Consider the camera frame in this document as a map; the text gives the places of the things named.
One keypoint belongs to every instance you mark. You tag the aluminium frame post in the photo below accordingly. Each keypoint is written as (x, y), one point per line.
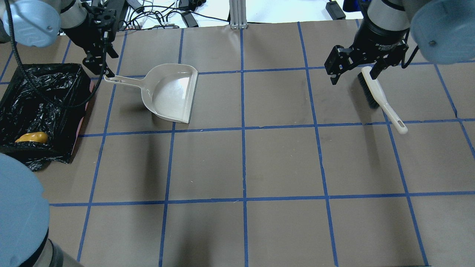
(237, 13)

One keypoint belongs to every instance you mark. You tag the black power adapter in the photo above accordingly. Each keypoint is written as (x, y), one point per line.
(334, 10)

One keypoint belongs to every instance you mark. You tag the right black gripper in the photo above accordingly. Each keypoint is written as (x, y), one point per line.
(378, 38)

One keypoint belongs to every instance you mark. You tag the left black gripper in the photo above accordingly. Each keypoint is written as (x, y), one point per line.
(80, 34)

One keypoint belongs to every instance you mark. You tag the white plastic dustpan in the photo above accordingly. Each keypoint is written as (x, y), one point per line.
(167, 90)

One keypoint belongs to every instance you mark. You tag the brown toy potato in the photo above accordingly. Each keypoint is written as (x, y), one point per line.
(38, 137)

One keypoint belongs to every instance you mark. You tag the black bag lined bin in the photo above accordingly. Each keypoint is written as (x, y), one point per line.
(41, 115)

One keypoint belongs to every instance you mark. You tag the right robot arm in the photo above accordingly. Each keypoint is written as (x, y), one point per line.
(442, 29)

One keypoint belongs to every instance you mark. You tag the white hand brush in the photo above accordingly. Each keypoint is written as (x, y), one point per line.
(376, 98)

